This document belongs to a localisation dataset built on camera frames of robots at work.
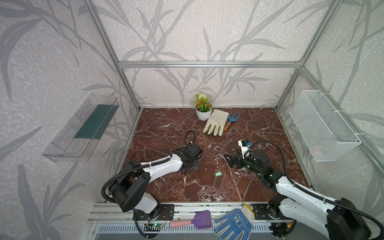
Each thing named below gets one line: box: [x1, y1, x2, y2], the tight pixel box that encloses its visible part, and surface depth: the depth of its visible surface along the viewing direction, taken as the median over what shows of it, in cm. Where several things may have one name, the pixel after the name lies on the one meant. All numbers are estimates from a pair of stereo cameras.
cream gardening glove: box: [203, 109, 230, 137], surface depth 110 cm
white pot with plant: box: [194, 93, 213, 121], surface depth 107 cm
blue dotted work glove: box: [213, 203, 255, 240], surface depth 72 cm
